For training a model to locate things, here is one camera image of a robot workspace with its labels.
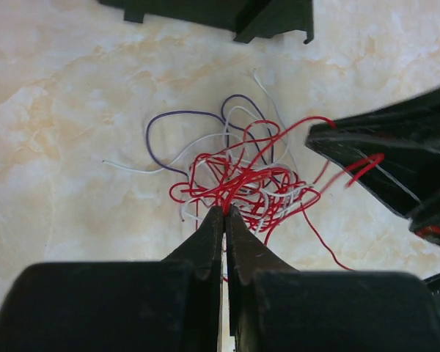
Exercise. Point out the black three-compartment tray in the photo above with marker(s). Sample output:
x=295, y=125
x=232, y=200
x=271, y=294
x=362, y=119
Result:
x=247, y=19

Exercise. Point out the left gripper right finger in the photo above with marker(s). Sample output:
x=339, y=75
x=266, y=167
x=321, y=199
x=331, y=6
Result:
x=275, y=307

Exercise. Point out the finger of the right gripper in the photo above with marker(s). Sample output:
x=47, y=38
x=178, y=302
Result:
x=407, y=182
x=412, y=124

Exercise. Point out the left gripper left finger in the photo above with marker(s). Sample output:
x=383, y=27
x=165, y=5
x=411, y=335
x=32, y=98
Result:
x=167, y=305

